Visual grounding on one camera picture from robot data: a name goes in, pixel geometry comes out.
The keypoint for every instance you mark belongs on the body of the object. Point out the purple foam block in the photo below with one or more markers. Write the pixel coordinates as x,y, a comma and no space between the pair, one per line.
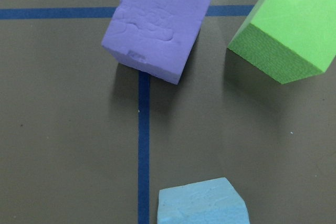
155,36

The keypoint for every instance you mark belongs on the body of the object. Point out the green foam block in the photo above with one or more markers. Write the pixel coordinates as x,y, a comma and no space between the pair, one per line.
288,40

